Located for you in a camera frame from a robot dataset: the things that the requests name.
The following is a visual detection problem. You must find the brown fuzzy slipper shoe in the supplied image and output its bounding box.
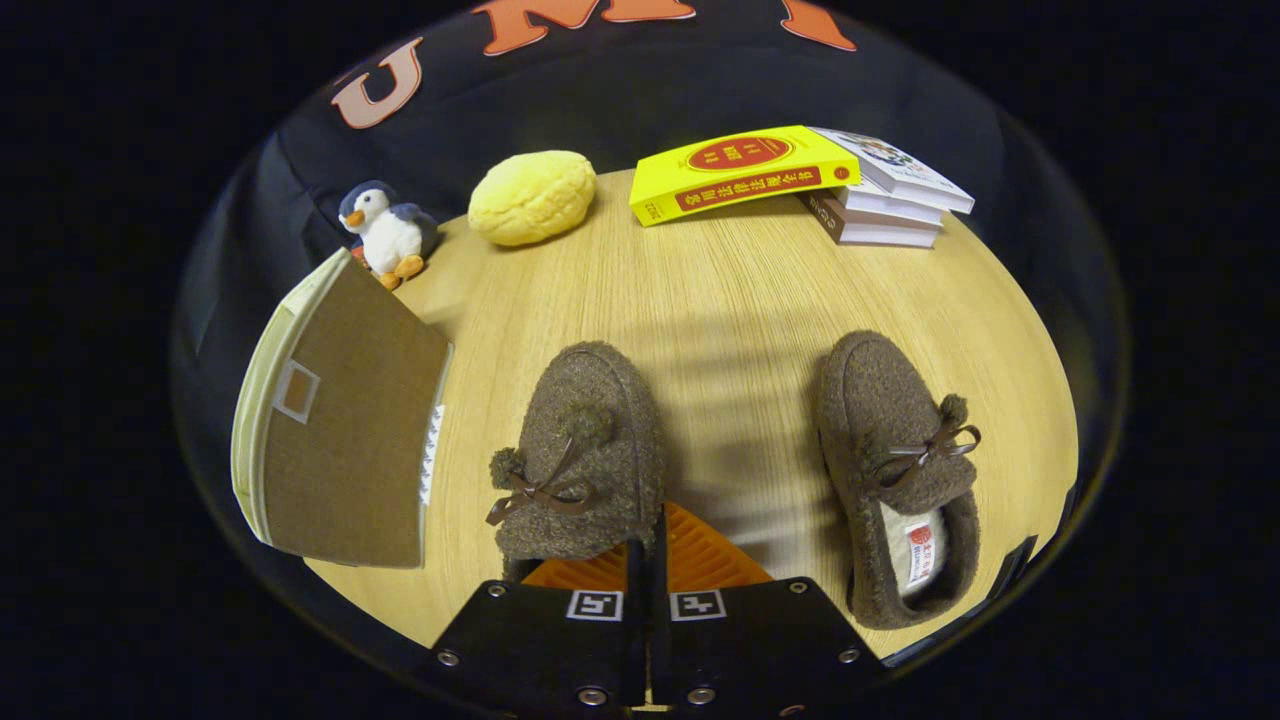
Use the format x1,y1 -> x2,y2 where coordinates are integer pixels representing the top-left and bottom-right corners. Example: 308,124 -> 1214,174
816,330 -> 984,631
486,340 -> 667,583

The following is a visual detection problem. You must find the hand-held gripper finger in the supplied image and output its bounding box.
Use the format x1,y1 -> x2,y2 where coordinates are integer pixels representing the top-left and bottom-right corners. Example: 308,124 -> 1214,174
652,503 -> 888,714
430,540 -> 649,713

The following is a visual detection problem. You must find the brown cover book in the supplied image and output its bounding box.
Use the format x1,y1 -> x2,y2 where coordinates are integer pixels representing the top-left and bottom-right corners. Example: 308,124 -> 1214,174
800,190 -> 941,249

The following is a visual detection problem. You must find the penguin plush toy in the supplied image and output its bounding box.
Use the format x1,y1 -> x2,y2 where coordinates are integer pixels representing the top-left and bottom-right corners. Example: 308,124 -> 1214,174
338,180 -> 441,291

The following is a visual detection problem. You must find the yellow bread-shaped plush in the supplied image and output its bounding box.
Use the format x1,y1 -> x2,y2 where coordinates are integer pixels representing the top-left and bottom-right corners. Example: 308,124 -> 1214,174
467,150 -> 598,248

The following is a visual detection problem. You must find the white illustrated cover book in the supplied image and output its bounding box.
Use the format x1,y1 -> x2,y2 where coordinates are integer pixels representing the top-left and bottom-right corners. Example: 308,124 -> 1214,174
810,127 -> 976,215

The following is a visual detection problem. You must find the brown fabric storage box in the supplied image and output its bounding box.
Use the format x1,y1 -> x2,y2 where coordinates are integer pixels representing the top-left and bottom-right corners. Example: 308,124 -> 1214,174
230,248 -> 456,570

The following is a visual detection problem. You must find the yellow book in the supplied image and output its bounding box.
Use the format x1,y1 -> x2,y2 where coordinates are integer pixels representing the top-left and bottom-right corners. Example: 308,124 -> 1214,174
629,125 -> 861,228

